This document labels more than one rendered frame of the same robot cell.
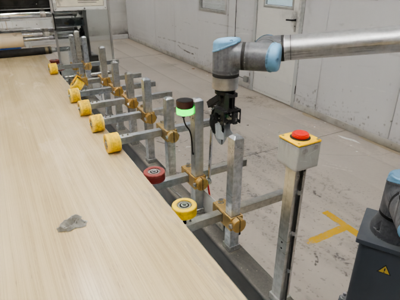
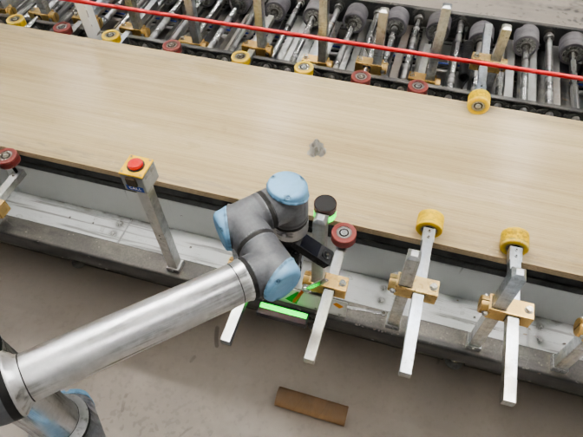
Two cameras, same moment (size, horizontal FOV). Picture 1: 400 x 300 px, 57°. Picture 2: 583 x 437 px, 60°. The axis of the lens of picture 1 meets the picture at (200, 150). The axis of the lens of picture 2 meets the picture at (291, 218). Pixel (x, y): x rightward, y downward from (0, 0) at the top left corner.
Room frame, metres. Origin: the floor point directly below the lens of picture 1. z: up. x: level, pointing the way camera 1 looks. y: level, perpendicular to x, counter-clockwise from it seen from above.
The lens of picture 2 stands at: (1.75, -0.57, 2.21)
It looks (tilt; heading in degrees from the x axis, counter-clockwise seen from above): 53 degrees down; 137
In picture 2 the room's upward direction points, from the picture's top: 2 degrees counter-clockwise
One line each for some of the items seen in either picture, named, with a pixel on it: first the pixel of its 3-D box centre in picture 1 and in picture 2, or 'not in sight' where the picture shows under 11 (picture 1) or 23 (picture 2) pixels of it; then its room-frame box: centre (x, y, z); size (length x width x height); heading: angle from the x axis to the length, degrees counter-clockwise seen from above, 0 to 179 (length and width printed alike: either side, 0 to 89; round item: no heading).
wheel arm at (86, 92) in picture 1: (116, 88); not in sight; (2.15, 0.50, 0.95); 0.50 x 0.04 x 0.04; 119
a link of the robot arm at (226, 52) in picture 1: (227, 56); (287, 201); (1.22, -0.09, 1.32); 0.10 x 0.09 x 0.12; 77
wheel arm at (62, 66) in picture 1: (86, 63); not in sight; (2.81, 0.86, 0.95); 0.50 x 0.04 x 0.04; 119
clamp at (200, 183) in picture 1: (193, 177); (325, 282); (1.25, 0.02, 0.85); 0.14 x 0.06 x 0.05; 29
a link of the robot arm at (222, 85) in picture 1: (225, 83); (289, 224); (1.22, -0.09, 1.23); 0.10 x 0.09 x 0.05; 119
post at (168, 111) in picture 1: (169, 149); (401, 297); (1.45, 0.13, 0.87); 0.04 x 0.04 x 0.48; 29
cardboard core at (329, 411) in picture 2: not in sight; (311, 406); (1.32, -0.10, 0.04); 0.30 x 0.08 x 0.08; 29
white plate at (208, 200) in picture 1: (206, 202); (306, 300); (1.22, -0.03, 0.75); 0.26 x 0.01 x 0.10; 29
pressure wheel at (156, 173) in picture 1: (155, 183); (343, 241); (1.19, 0.17, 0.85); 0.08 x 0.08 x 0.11
